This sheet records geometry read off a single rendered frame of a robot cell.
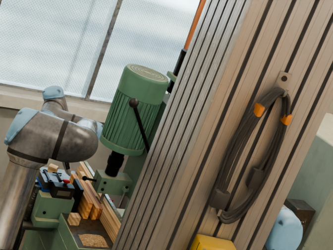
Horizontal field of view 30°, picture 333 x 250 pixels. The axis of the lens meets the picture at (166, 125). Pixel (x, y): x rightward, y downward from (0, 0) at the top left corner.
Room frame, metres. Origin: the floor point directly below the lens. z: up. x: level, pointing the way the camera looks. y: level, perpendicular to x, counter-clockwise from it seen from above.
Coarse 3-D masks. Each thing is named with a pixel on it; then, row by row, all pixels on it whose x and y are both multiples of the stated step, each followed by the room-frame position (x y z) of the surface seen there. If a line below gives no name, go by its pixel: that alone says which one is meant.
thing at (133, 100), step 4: (132, 100) 2.06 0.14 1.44; (136, 100) 2.07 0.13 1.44; (132, 104) 2.06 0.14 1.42; (136, 104) 2.06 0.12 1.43; (136, 108) 2.08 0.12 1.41; (136, 112) 2.08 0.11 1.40; (136, 116) 2.09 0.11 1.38; (140, 120) 2.09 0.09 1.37; (140, 124) 2.10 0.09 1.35; (140, 128) 2.10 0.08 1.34; (144, 132) 2.11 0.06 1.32; (144, 136) 2.11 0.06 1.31; (144, 140) 2.12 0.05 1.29; (148, 144) 2.13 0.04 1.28; (148, 148) 2.13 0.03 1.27; (148, 152) 2.14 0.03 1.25
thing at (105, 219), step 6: (78, 174) 2.45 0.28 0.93; (84, 174) 2.44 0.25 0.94; (90, 186) 2.35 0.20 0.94; (102, 204) 2.23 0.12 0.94; (102, 216) 2.17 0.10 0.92; (108, 216) 2.16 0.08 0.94; (102, 222) 2.16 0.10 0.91; (108, 222) 2.12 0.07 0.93; (108, 228) 2.11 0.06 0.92; (114, 228) 2.08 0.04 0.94; (108, 234) 2.09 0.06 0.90; (114, 234) 2.06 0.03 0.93; (114, 240) 2.04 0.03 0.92
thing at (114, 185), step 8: (96, 176) 2.22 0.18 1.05; (104, 176) 2.20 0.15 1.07; (120, 176) 2.26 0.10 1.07; (128, 176) 2.29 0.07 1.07; (96, 184) 2.20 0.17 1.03; (104, 184) 2.19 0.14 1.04; (112, 184) 2.21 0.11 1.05; (120, 184) 2.23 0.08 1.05; (128, 184) 2.25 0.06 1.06; (104, 192) 2.20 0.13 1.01; (112, 192) 2.22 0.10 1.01; (120, 192) 2.24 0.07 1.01
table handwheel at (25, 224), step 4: (24, 224) 2.08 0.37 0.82; (28, 224) 2.09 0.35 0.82; (32, 224) 2.10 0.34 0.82; (20, 228) 1.95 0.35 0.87; (24, 228) 2.08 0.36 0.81; (28, 228) 2.09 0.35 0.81; (32, 228) 2.10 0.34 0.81; (36, 228) 2.10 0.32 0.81; (40, 228) 2.11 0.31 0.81; (44, 228) 2.12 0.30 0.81; (48, 228) 2.13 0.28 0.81; (52, 228) 2.14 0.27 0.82; (20, 232) 1.95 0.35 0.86; (20, 236) 1.95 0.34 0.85; (16, 240) 1.94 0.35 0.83; (16, 244) 1.94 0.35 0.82; (16, 248) 1.94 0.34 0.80
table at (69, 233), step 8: (40, 168) 2.42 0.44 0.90; (64, 176) 2.43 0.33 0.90; (72, 208) 2.19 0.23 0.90; (32, 216) 2.09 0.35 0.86; (64, 216) 2.10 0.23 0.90; (80, 216) 2.15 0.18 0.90; (88, 216) 2.17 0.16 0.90; (40, 224) 2.07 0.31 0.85; (48, 224) 2.08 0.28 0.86; (56, 224) 2.10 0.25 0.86; (64, 224) 2.07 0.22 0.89; (80, 224) 2.09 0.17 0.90; (88, 224) 2.11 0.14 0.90; (96, 224) 2.14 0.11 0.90; (64, 232) 2.05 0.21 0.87; (72, 232) 2.02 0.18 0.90; (80, 232) 2.04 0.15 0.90; (88, 232) 2.06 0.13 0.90; (96, 232) 2.08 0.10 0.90; (104, 232) 2.10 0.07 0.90; (64, 240) 2.03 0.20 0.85; (72, 240) 1.98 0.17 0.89; (80, 240) 1.98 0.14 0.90; (72, 248) 1.96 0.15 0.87; (80, 248) 1.93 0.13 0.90; (88, 248) 1.95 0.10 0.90; (96, 248) 1.97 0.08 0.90; (104, 248) 1.99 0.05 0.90
